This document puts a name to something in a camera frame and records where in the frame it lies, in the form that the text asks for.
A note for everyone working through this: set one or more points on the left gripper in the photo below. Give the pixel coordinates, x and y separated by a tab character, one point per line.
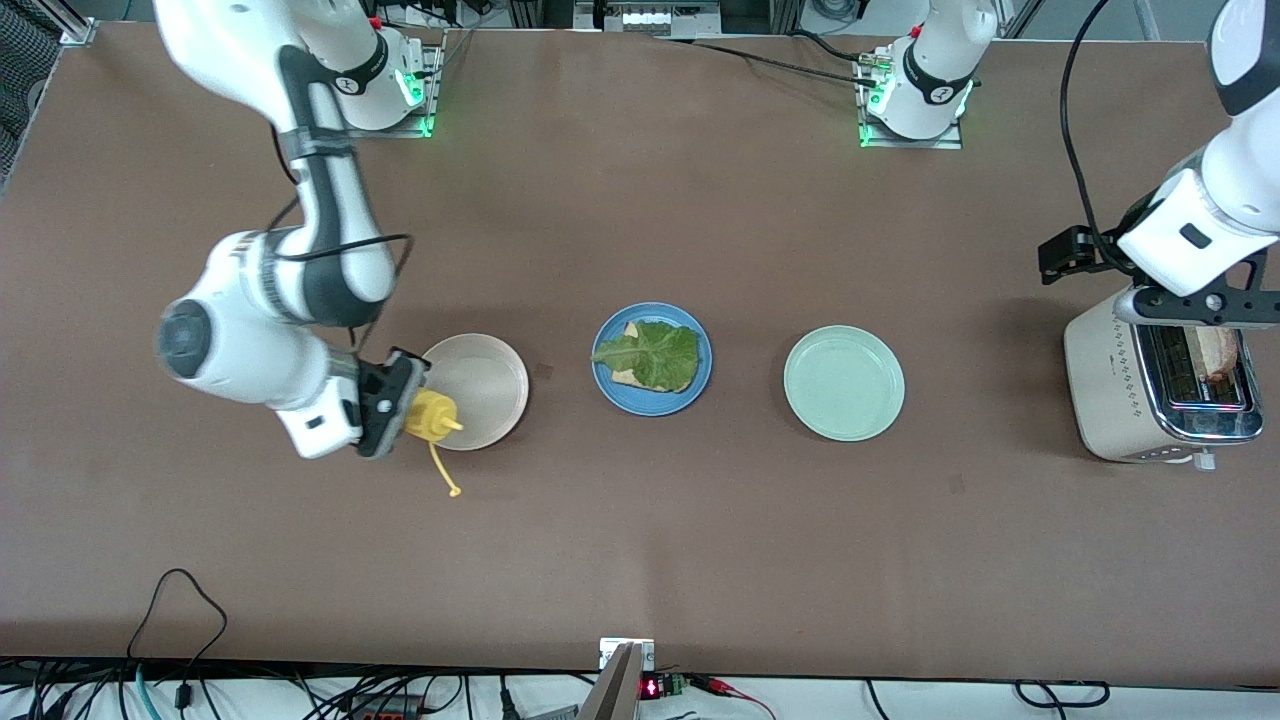
1068	250

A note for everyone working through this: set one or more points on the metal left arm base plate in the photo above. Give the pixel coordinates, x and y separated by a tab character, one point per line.
945	143

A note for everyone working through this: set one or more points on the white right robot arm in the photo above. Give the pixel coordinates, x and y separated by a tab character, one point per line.
240	340

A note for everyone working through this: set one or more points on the blue round plate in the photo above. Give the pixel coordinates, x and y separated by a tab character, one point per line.
650	405

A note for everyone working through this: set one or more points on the grey camera mount bar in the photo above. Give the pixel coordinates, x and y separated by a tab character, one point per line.
615	695

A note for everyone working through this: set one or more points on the light green round plate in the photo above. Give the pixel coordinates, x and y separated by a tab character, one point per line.
844	383

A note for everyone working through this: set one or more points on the beige round plate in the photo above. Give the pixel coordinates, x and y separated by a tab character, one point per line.
485	385

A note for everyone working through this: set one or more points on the circuit board with red display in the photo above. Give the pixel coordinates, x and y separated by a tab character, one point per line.
652	688

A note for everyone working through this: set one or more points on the green lettuce leaf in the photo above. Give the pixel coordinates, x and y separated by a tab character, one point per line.
660	360

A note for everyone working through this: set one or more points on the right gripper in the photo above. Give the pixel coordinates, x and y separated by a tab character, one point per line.
381	403

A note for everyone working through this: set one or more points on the cream and chrome toaster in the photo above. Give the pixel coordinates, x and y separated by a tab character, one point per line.
1105	390

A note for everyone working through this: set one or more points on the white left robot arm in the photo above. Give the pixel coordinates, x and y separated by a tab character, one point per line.
930	90

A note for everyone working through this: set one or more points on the toasted bread slice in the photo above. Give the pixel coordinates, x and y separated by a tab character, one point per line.
625	377
1220	355

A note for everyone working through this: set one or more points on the black mesh chair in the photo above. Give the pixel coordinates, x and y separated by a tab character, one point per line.
25	80

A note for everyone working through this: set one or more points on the yellow squeeze bottle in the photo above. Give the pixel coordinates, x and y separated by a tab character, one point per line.
432	415

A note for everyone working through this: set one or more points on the aluminium corner bracket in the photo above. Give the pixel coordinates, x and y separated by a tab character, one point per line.
78	25

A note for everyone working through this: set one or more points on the orange power strip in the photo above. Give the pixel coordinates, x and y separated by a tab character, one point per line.
390	715

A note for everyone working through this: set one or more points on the control box with lights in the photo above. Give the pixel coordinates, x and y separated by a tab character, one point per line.
655	18

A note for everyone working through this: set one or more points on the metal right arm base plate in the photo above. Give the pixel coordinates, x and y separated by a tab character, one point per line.
430	100

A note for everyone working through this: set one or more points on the small white bracket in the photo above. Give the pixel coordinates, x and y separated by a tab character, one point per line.
608	650

